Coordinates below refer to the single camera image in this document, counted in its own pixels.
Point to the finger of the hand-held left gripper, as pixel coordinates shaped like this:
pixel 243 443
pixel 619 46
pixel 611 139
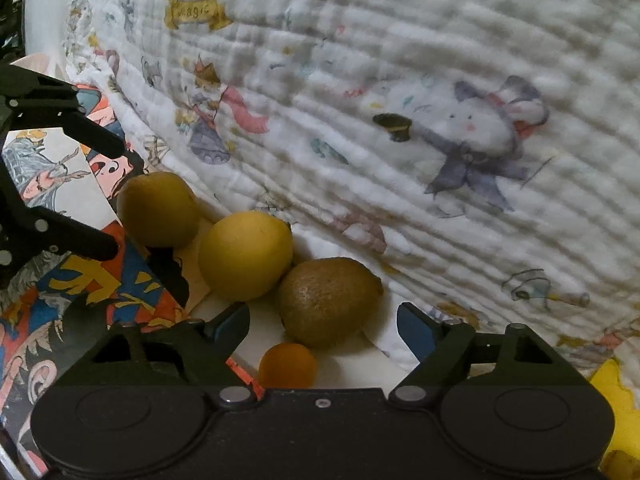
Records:
pixel 95 135
pixel 85 240

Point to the printed white blanket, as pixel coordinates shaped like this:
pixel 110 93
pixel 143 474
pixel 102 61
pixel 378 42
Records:
pixel 400 35

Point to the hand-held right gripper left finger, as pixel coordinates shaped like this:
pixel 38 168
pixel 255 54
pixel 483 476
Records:
pixel 230 326

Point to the anime colour drawing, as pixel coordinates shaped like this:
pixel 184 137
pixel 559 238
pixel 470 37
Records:
pixel 140 285

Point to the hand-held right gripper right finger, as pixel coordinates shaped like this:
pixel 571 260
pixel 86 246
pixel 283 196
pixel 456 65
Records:
pixel 415 331

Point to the white-edged cartoon drawing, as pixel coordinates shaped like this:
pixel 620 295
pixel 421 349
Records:
pixel 75 185

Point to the yellow lemon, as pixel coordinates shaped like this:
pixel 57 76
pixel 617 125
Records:
pixel 245 255

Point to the small orange kumquat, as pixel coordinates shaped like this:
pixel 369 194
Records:
pixel 287 365

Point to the brown kiwi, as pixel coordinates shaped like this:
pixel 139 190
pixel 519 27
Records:
pixel 327 300
pixel 157 210

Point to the yellow bear drawing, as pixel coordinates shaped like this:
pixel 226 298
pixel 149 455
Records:
pixel 620 400

